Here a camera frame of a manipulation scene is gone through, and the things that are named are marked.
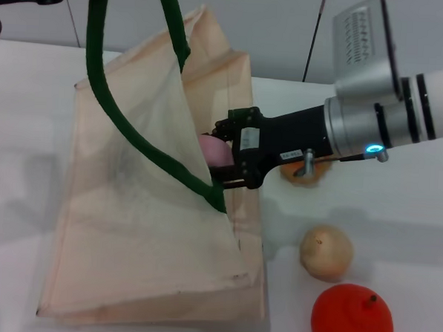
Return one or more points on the pale yellow pear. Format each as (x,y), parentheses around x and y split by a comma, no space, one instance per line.
(326,253)

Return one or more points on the red orange fruit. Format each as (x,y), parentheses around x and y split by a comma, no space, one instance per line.
(351,321)

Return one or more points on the grey vented wrist camera housing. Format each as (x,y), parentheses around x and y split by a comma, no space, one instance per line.
(361,50)

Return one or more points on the pink peach with green leaf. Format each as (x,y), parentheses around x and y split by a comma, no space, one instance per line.
(216,151)

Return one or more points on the orange striped bread roll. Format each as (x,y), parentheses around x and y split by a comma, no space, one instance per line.
(315,176)

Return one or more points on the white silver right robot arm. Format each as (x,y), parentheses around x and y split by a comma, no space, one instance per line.
(357,123)

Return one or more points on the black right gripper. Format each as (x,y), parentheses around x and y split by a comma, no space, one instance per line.
(282,135)

